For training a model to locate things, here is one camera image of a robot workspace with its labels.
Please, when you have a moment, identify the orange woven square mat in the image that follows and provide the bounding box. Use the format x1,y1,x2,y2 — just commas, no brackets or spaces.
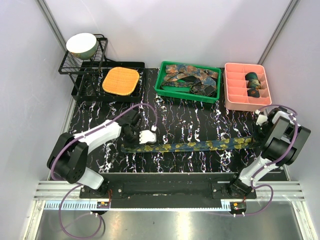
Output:
102,67,140,96

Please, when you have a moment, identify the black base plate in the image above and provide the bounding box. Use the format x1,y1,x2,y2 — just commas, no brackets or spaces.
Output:
79,173,257,212

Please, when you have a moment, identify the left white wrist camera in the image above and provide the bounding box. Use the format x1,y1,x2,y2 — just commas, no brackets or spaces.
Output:
139,125,157,145

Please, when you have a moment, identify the white green ceramic bowl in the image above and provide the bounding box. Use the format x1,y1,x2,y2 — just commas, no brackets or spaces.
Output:
66,33,98,60

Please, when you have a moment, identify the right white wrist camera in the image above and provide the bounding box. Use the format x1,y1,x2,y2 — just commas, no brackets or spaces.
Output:
254,109,268,126

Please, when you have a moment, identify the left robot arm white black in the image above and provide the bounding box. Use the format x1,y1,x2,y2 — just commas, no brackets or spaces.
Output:
47,110,141,198

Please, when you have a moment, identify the orange teal patterned tie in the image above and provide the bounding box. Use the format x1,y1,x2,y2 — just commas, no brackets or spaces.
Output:
163,64,219,87

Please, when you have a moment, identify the dark patterned tie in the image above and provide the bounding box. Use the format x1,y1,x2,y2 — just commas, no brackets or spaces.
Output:
160,76,217,97

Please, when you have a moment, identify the blue yellow floral tie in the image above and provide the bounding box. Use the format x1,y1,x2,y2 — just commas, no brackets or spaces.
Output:
121,136,259,153

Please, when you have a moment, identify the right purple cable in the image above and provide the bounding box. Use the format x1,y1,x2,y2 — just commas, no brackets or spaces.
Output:
207,104,300,217

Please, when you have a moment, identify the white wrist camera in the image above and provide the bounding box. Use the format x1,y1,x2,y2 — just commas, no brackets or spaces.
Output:
139,125,157,145
254,109,268,126

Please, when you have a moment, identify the pink divided organizer box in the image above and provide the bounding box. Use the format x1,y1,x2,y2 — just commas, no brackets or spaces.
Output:
224,62,272,112

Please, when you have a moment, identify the purple cable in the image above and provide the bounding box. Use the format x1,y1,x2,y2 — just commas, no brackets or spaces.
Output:
49,103,159,238
207,104,300,217

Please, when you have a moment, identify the black wire dish rack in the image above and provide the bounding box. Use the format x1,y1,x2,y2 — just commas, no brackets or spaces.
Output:
58,34,146,103

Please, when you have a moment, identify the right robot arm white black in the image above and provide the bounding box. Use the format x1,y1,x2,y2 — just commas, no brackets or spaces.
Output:
227,104,311,199

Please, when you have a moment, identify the green plastic bin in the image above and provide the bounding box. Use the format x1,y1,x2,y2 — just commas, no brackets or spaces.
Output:
154,61,222,104

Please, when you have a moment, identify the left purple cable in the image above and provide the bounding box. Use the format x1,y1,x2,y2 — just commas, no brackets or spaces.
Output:
49,103,159,238

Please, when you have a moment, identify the rolled dark green tie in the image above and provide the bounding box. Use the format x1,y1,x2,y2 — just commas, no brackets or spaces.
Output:
245,72,259,81

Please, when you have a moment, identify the rolled black orange tie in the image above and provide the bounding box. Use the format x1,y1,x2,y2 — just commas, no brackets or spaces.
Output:
247,88,260,98

